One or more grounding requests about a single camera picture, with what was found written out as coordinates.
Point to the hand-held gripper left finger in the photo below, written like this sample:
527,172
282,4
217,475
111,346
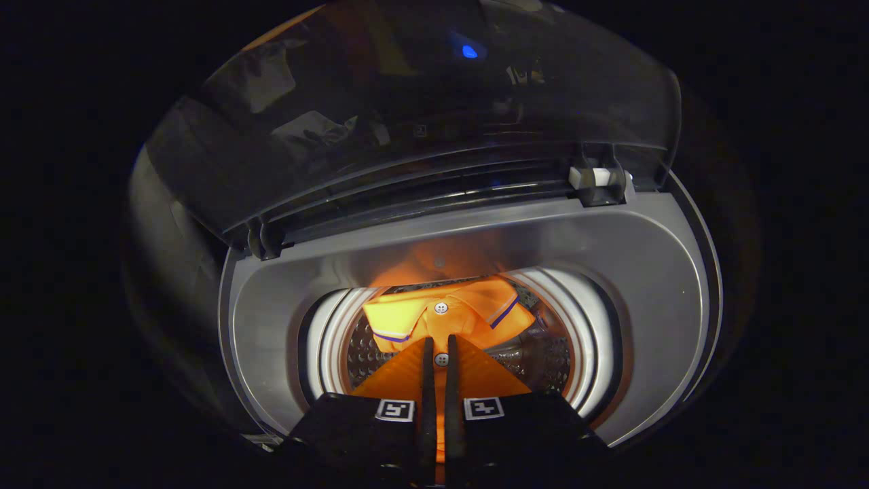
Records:
426,435

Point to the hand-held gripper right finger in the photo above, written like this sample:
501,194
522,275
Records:
453,435

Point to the yellow polo shirt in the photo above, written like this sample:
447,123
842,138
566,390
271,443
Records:
468,316

